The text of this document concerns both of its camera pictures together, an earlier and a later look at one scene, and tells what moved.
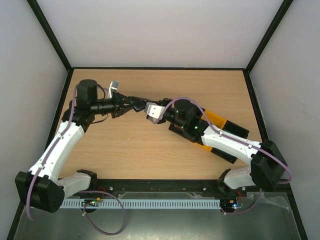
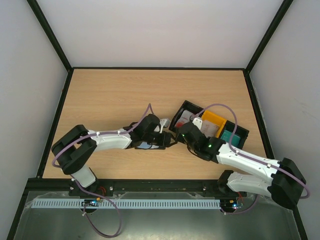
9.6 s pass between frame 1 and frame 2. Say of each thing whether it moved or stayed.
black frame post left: stayed
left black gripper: moved
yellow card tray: stayed
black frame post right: stayed
